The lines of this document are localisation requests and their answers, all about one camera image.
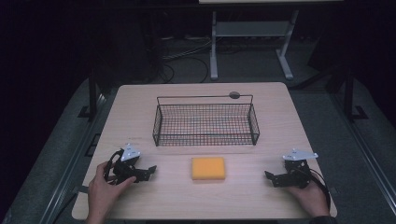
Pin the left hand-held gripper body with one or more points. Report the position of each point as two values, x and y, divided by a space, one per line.
124 169

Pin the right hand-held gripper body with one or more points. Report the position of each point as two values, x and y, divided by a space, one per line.
297 174

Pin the orange sponge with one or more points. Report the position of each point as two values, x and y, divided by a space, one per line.
208 168

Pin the person's right hand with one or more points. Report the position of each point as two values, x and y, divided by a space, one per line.
314 199

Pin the person's left hand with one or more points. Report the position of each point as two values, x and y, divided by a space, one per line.
102 193

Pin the grey metal stand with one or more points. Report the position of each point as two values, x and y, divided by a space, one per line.
252 29

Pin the metal frame rail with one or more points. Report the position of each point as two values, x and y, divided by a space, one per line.
370 155
70 161

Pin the black upright post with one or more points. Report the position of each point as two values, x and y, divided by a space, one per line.
92 93
348 93

